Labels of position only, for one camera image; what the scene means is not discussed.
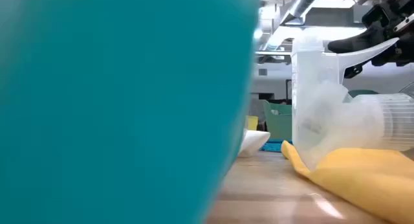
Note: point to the teal plastic bin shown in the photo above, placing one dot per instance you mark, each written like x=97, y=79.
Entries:
x=277, y=125

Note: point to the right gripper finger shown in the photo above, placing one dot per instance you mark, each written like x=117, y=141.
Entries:
x=359, y=42
x=388, y=57

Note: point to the yellow cloth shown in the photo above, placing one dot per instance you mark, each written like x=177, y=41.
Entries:
x=365, y=175

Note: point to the dark blue sponge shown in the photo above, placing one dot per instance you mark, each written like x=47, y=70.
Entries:
x=273, y=147

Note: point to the blue-trigger spray bottle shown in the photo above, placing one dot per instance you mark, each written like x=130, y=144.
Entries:
x=113, y=104

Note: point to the clear pump bottle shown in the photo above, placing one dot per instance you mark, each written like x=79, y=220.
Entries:
x=310, y=97

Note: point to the silver ventilation duct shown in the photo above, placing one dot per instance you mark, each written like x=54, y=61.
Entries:
x=302, y=5

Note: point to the white cloth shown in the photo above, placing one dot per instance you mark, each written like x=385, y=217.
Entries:
x=254, y=143

